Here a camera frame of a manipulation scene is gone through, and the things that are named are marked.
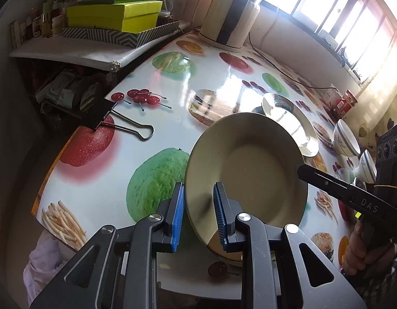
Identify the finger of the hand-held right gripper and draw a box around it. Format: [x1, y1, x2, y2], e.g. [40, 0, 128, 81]
[297, 164, 358, 205]

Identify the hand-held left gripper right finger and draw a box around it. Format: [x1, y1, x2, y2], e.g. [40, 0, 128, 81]
[213, 182, 368, 309]

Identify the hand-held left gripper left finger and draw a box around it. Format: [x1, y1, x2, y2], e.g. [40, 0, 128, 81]
[29, 182, 186, 309]

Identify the patterned white plate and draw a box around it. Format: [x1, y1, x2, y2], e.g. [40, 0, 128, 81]
[261, 93, 320, 158]

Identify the plain ceramic plate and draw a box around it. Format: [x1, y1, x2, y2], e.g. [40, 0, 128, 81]
[185, 113, 308, 266]

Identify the person's right forearm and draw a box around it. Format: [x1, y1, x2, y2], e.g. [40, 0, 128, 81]
[347, 241, 397, 300]

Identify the person's right hand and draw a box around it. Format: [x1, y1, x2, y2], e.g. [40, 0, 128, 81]
[342, 220, 397, 277]

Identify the white bowl with blue band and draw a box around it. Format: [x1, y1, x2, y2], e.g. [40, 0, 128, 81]
[355, 150, 377, 183]
[333, 119, 361, 158]

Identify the red lidded glass jar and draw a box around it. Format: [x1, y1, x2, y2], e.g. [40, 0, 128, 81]
[327, 89, 359, 119]

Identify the fruit printed tablecloth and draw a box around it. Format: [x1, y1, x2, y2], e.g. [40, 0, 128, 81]
[31, 30, 379, 309]

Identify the black binder clip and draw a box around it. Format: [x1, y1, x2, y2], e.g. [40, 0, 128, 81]
[80, 98, 155, 141]

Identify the pale purple cloth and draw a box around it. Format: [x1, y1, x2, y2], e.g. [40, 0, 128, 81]
[23, 232, 81, 298]

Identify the pile of packets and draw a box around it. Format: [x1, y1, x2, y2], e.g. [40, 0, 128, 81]
[34, 67, 106, 113]

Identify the barred window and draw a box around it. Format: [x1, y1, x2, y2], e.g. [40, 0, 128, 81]
[260, 0, 397, 84]

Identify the white electric kettle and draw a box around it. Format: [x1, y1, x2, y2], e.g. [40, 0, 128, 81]
[198, 0, 262, 53]

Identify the chevron patterned box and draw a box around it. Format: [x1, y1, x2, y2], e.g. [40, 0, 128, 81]
[62, 19, 180, 49]

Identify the white shelf board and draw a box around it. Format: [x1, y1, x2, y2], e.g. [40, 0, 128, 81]
[9, 19, 191, 71]

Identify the lime green box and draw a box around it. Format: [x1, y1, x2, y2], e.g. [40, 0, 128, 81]
[66, 1, 163, 34]

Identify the row of small bottles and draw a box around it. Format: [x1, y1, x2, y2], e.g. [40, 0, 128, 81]
[10, 2, 67, 44]

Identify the black power cable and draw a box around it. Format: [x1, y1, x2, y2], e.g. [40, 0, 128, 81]
[248, 5, 339, 91]

